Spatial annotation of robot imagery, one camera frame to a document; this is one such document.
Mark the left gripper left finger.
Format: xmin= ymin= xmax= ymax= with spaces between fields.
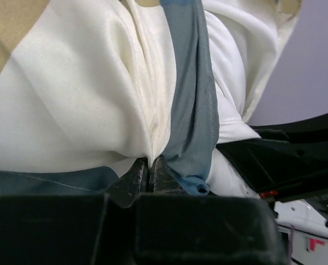
xmin=0 ymin=159 xmax=147 ymax=264

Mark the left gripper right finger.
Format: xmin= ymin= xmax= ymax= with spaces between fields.
xmin=135 ymin=158 xmax=288 ymax=264

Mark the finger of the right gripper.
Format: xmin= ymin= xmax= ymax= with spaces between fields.
xmin=217 ymin=113 xmax=328 ymax=202

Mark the blue beige white checked pillowcase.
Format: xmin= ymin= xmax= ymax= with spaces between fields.
xmin=0 ymin=0 xmax=304 ymax=195

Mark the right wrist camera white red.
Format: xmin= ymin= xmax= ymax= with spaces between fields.
xmin=260 ymin=192 xmax=328 ymax=243

